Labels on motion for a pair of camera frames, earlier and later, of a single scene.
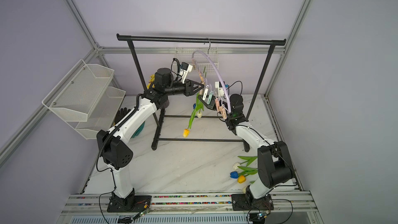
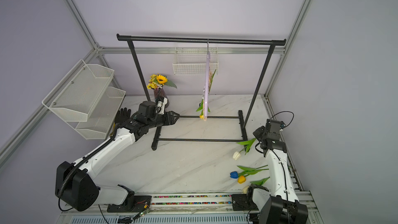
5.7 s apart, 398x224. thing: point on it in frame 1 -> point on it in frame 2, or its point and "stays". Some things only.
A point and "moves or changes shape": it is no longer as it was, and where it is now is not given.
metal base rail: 288,208 stays
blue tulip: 235,175 stays
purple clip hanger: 219,107 moves or changes shape
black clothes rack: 270,44 stays
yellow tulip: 186,132 -> 201,108
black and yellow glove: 121,113 stays
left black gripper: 188,87 -> 169,117
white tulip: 237,165 -> 247,145
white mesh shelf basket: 83,98 stays
